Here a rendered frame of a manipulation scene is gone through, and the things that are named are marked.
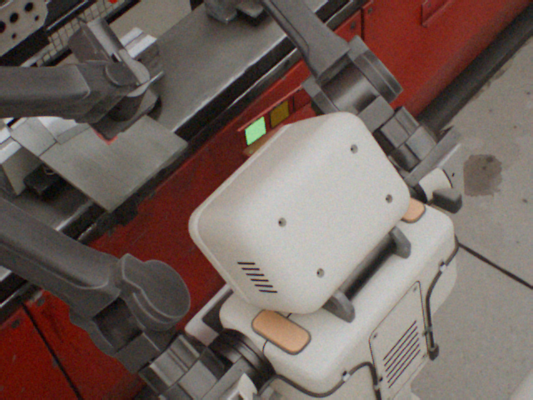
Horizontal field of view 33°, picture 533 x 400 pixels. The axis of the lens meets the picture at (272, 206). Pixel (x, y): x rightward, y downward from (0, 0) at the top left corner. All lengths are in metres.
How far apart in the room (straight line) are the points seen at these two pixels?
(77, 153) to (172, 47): 0.41
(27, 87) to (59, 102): 0.06
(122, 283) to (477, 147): 1.93
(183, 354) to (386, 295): 0.24
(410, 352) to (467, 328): 1.28
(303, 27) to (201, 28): 0.69
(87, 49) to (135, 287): 0.43
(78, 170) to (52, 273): 0.56
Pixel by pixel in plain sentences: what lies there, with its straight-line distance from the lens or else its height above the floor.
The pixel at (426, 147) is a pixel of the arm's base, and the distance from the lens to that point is 1.22.
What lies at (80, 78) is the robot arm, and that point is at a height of 1.32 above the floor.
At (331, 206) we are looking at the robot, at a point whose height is 1.35.
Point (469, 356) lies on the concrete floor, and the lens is 2.43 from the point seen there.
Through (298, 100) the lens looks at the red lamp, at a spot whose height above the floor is 0.81.
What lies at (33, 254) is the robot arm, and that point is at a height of 1.37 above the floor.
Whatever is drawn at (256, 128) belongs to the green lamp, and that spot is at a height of 0.82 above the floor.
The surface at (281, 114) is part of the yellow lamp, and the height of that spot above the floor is 0.81.
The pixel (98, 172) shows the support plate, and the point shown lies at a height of 1.00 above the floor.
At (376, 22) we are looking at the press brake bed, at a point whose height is 0.69.
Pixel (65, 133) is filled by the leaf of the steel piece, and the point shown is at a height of 1.02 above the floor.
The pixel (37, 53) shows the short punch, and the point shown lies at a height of 1.09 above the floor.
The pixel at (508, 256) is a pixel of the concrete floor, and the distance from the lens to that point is 2.60.
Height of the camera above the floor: 2.15
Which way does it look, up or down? 53 degrees down
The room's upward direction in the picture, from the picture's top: 8 degrees counter-clockwise
